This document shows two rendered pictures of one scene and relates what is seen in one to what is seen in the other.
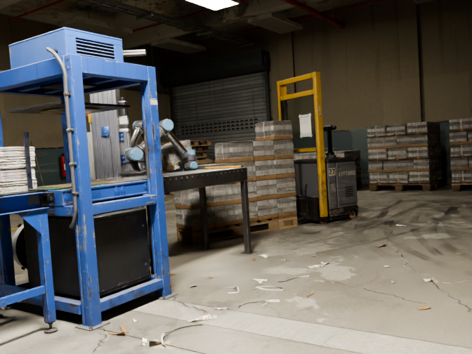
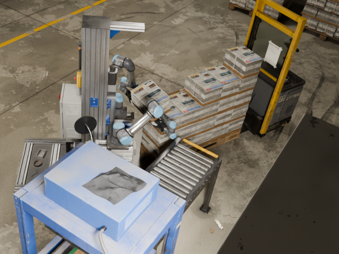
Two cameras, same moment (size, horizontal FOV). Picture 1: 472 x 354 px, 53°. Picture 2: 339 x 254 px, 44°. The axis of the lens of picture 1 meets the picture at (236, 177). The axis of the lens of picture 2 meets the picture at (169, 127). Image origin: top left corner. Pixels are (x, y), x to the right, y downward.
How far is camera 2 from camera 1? 3.27 m
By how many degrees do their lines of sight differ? 37
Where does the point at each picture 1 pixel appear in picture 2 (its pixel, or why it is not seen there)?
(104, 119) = (94, 90)
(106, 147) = (93, 113)
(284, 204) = (233, 125)
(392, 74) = not seen: outside the picture
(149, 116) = (173, 235)
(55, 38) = (105, 218)
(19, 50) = (57, 190)
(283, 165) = (242, 97)
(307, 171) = (259, 84)
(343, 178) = (288, 101)
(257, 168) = (220, 105)
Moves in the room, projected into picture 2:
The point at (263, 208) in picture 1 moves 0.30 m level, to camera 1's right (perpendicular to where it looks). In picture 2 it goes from (216, 132) to (238, 134)
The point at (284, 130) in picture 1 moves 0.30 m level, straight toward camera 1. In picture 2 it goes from (253, 69) to (256, 82)
